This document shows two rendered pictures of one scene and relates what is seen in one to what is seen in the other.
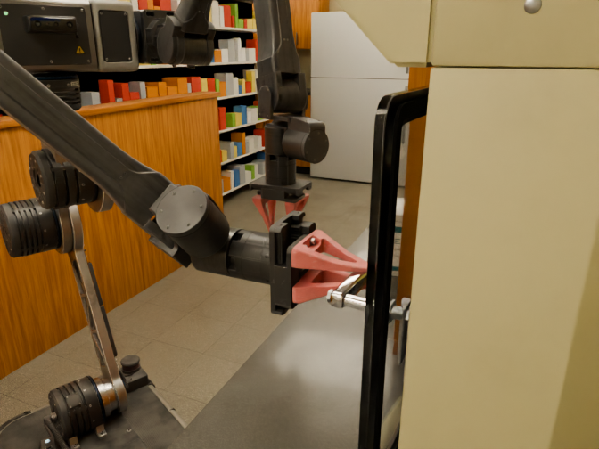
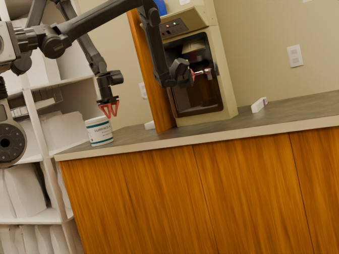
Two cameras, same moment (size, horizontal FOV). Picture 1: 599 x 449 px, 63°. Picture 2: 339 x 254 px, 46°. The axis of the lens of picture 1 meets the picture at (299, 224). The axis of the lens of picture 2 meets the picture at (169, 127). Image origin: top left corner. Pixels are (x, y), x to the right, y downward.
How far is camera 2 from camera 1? 1.97 m
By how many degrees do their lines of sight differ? 78
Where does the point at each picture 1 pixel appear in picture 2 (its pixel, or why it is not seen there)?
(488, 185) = (216, 40)
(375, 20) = (204, 20)
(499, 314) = (222, 58)
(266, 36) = (92, 47)
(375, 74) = not seen: outside the picture
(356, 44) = not seen: outside the picture
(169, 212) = (183, 62)
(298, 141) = (119, 75)
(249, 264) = (185, 76)
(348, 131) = not seen: outside the picture
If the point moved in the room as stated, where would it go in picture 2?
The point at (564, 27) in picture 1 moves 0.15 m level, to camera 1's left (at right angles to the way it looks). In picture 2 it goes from (214, 20) to (213, 17)
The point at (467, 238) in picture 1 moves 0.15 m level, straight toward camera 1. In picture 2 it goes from (217, 48) to (245, 40)
